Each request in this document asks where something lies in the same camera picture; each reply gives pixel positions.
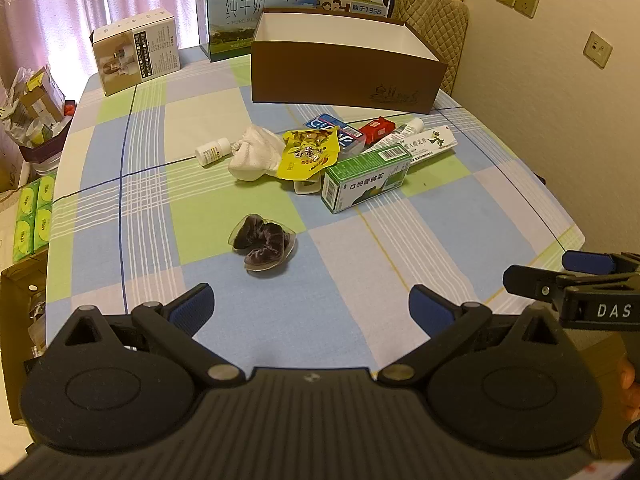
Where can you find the pink curtain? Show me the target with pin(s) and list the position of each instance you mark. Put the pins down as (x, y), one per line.
(50, 0)

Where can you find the yellow snack packet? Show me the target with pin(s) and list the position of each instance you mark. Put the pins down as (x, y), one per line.
(305, 157)

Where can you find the white ointment box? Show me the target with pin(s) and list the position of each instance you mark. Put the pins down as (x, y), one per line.
(430, 142)

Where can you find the green medicine box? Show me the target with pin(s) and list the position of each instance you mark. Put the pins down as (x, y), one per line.
(365, 182)

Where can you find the white sock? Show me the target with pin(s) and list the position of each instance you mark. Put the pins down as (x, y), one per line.
(255, 155)

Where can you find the dark box of paper clutter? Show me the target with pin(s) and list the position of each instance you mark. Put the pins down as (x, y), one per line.
(35, 110)

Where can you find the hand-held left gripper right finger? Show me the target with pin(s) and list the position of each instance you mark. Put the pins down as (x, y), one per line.
(430, 310)

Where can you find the white pill bottle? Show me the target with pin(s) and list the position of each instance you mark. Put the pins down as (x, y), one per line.
(212, 152)

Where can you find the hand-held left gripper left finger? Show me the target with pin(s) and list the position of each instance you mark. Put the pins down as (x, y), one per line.
(192, 307)

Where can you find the clear floss box blue label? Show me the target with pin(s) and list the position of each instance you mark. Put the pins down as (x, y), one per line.
(346, 135)

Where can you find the person's right hand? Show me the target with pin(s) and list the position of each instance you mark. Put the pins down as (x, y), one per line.
(631, 385)

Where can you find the beige quilted chair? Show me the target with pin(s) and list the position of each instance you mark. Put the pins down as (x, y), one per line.
(440, 20)

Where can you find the cream hair clip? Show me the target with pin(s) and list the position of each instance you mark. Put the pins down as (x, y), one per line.
(306, 187)

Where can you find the light blue milk carton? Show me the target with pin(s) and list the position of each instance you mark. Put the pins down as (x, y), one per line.
(235, 10)

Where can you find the white printed product box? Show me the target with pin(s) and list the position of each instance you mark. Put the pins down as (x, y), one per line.
(150, 50)

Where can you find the checked tablecloth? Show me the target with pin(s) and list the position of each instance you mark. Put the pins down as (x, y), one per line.
(200, 125)

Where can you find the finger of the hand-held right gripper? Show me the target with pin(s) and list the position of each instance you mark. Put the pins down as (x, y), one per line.
(590, 262)
(535, 282)

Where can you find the dark velvet scrunchie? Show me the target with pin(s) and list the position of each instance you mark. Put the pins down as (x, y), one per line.
(262, 242)

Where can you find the brown cardboard box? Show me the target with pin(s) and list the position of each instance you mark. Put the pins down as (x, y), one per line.
(340, 75)
(20, 290)

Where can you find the green tissue multipack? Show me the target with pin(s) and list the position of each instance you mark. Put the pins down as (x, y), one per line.
(32, 215)

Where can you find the white cream tube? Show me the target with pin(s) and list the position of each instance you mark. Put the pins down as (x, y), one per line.
(412, 125)

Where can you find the red candy packet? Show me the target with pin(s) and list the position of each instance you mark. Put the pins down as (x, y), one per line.
(377, 130)

